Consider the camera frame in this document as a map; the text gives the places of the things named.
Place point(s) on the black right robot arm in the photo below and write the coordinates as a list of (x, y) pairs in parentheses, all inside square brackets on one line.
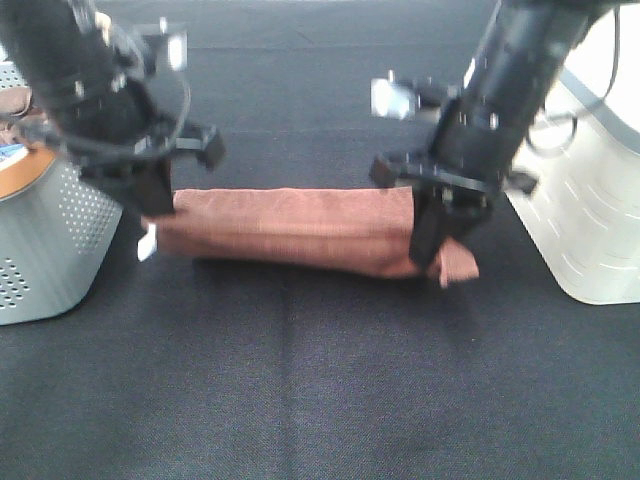
[(519, 58)]

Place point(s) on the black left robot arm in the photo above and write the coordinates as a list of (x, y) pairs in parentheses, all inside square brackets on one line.
[(116, 100)]

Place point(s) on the blue towel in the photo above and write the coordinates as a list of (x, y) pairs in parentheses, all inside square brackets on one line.
[(11, 153)]

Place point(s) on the cream plastic storage bin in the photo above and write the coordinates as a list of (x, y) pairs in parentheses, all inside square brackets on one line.
[(583, 216)]

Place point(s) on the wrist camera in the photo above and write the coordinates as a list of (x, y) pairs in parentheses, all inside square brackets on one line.
[(162, 46), (404, 100)]

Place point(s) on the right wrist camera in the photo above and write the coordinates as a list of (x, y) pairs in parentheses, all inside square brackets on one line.
[(404, 100)]

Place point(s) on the grey perforated laundry basket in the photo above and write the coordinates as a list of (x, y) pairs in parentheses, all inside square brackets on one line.
[(55, 232)]

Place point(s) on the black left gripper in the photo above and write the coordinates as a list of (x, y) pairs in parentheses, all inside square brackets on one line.
[(131, 168)]

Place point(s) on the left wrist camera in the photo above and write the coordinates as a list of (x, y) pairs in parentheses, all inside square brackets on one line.
[(162, 46)]

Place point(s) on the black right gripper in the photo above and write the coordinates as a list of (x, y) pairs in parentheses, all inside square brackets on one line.
[(468, 157)]

